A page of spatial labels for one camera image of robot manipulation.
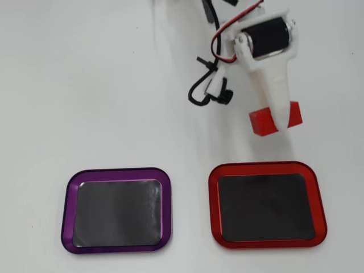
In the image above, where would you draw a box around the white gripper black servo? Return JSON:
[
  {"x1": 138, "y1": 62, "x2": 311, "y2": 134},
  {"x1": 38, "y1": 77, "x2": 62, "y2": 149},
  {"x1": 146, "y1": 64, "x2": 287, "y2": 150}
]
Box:
[{"x1": 224, "y1": 8, "x2": 300, "y2": 131}]

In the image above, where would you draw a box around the red rectangular block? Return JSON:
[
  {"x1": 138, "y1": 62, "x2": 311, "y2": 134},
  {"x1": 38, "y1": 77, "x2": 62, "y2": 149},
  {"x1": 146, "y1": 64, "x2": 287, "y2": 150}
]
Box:
[{"x1": 248, "y1": 100, "x2": 303, "y2": 138}]

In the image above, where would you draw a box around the red square dish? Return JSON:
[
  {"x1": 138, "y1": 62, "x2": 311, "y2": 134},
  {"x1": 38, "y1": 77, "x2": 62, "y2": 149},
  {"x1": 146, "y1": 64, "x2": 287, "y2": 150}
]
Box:
[{"x1": 208, "y1": 160, "x2": 328, "y2": 250}]

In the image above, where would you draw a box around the purple square dish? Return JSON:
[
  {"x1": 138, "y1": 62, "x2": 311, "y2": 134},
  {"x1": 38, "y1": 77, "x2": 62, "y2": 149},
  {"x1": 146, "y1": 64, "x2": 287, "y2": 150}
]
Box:
[{"x1": 60, "y1": 167, "x2": 173, "y2": 255}]

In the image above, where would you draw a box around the black zip tie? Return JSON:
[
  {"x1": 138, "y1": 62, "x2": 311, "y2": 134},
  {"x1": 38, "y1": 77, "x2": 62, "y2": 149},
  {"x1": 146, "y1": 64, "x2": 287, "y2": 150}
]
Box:
[{"x1": 196, "y1": 56, "x2": 218, "y2": 73}]

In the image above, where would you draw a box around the white mount with black knob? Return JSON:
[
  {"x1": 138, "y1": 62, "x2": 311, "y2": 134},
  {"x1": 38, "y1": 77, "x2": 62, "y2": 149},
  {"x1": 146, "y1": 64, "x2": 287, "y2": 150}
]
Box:
[{"x1": 204, "y1": 68, "x2": 234, "y2": 105}]

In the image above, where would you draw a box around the black cable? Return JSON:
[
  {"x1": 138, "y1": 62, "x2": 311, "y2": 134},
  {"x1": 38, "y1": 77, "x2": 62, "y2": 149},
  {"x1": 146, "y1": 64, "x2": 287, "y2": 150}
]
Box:
[{"x1": 187, "y1": 0, "x2": 228, "y2": 107}]

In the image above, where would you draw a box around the red wire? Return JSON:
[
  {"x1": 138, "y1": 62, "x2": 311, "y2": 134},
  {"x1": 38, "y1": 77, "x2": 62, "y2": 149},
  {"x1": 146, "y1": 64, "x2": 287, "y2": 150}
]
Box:
[{"x1": 210, "y1": 0, "x2": 264, "y2": 64}]

